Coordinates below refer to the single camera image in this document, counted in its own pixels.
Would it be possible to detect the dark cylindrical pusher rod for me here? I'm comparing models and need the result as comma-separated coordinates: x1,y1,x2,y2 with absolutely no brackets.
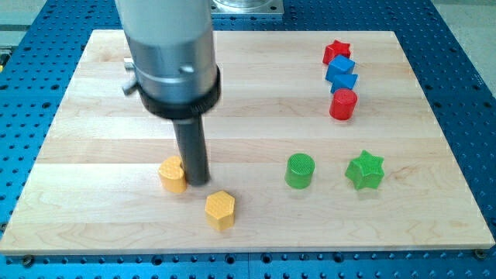
173,117,210,186

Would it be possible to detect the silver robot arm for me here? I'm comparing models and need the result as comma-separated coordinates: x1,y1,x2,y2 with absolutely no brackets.
115,0,221,185

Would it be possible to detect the wooden board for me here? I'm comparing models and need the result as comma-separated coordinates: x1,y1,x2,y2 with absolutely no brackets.
1,30,494,255

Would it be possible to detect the yellow hexagon block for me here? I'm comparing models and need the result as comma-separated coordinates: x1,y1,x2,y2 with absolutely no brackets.
205,191,236,231

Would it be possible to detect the green cylinder block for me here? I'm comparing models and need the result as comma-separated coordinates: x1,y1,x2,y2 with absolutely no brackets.
284,153,315,189

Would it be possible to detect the red cylinder block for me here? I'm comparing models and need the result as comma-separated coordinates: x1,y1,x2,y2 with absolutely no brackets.
329,88,358,120

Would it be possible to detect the blue triangle block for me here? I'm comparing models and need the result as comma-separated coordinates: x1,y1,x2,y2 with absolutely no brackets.
330,74,359,94

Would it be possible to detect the red star block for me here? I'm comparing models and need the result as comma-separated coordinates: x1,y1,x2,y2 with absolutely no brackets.
322,40,351,64

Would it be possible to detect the blue cube block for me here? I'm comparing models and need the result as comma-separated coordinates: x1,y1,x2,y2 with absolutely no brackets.
325,55,356,82

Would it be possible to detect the green star block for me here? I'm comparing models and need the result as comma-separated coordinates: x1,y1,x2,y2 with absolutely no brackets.
345,150,384,190

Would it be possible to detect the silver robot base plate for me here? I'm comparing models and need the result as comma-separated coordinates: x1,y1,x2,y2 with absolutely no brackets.
210,0,284,18

